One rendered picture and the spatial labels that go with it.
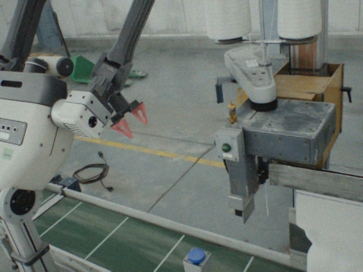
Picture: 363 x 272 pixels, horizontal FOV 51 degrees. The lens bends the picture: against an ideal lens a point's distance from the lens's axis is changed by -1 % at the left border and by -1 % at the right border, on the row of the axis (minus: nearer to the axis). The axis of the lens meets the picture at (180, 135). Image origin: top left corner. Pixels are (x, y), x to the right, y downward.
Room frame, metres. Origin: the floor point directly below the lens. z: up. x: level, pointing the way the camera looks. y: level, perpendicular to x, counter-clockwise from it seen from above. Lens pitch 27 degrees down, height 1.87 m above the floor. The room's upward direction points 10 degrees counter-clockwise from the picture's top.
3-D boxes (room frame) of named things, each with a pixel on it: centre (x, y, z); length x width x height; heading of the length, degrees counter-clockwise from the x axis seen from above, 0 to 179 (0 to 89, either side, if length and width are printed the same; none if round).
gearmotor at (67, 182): (2.52, 0.98, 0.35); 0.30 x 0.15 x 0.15; 53
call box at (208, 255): (1.04, 0.02, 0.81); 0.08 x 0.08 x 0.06; 53
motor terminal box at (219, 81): (1.57, -0.22, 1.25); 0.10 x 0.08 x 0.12; 168
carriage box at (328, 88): (1.38, -0.50, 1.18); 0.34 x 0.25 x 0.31; 143
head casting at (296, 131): (1.09, -0.32, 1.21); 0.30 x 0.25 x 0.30; 53
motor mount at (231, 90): (1.44, -0.33, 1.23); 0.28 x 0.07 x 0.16; 53
